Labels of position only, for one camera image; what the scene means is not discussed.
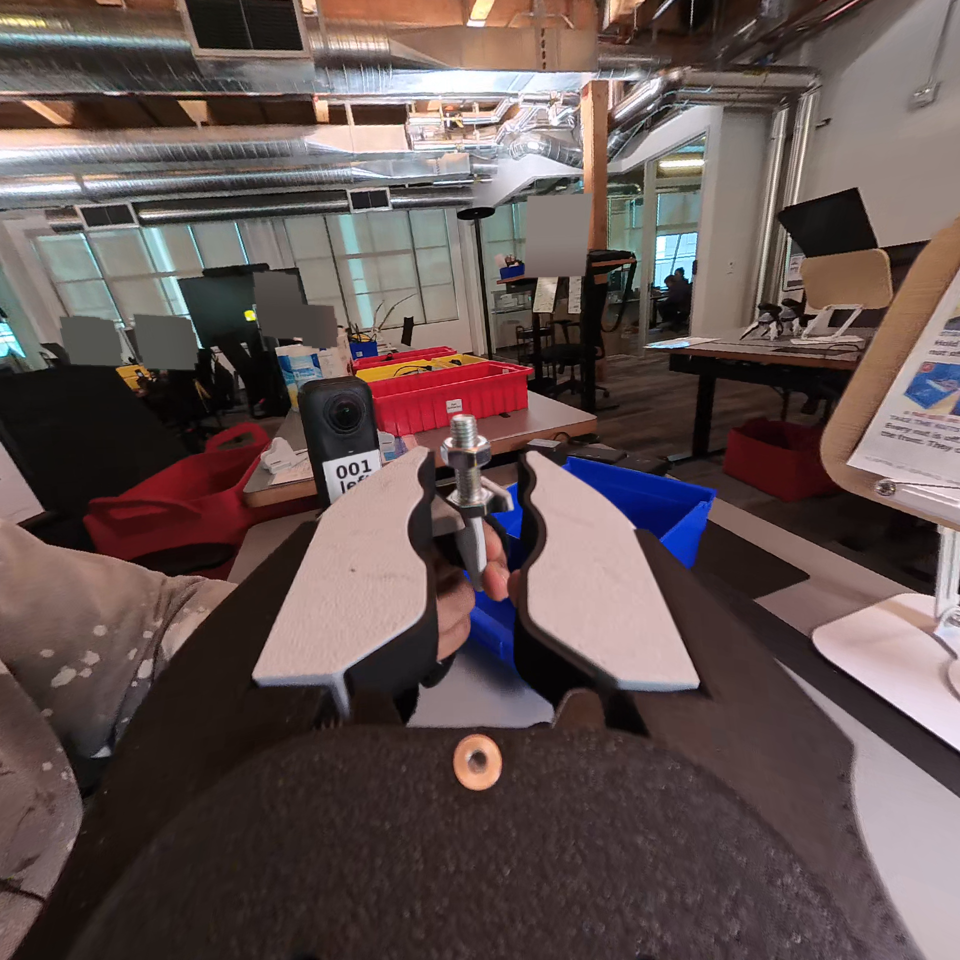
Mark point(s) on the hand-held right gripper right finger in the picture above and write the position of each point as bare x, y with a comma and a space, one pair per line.
600, 600

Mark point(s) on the tall black standing desk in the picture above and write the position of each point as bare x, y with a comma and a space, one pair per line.
592, 330

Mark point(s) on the white blue wipes canister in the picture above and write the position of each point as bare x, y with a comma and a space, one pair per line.
300, 371

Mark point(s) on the white instruction sheet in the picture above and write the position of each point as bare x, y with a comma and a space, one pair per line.
922, 420

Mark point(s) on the black floor lamp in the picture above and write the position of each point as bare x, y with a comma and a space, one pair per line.
478, 213

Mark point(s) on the wooden desk with black legs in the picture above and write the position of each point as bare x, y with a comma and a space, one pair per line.
750, 349

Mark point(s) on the yellow parts tray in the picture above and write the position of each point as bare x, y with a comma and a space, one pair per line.
375, 373

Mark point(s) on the red plastic bin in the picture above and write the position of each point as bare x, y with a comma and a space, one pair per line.
450, 401
397, 355

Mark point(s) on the dark computer monitor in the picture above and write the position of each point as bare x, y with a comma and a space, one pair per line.
217, 307

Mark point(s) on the black charger box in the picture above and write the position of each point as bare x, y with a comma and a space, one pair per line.
541, 446

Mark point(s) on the wooden support post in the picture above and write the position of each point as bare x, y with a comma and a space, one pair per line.
595, 165

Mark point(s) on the white tissue box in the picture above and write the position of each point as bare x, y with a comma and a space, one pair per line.
334, 364

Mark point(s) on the wooden document stand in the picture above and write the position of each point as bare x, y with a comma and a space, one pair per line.
862, 375

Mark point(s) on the person's left hand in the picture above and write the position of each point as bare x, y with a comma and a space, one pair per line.
454, 615

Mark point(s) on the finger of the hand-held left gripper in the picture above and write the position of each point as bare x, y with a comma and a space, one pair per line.
448, 517
501, 499

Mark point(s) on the small white object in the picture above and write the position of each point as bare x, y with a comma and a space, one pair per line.
279, 454

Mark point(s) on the ceiling vent grille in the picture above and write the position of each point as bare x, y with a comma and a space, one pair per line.
247, 26

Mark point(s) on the grey table with wooden edge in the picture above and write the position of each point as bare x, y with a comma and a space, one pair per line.
555, 420

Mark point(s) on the silver hex bolt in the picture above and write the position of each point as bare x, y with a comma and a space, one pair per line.
471, 484

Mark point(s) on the small black vent grille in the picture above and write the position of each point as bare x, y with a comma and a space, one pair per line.
107, 216
369, 200

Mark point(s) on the light wooden board stand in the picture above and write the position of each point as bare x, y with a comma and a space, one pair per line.
847, 277

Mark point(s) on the black office chair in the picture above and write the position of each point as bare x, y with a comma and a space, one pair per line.
75, 442
562, 360

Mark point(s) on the silver hex nut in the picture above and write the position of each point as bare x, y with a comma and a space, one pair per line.
465, 452

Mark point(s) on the blue plastic bin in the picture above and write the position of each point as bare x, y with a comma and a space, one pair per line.
645, 510

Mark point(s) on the large silver air duct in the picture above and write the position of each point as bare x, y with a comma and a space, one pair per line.
112, 60

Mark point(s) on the person's grey splattered hoodie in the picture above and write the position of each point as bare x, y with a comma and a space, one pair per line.
37, 825

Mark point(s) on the black flat box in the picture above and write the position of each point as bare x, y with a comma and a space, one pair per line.
596, 452

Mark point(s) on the person's left forearm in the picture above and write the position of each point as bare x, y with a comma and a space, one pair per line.
112, 637

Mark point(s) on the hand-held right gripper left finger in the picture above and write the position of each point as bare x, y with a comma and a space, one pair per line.
352, 592

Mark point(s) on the person's right hand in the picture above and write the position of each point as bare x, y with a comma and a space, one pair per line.
514, 589

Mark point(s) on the small black white robot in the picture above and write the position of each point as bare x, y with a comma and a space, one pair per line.
791, 311
765, 315

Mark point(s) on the dark red storage bin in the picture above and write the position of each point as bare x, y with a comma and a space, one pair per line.
780, 457

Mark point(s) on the white tablet device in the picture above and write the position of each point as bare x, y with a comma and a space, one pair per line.
836, 319

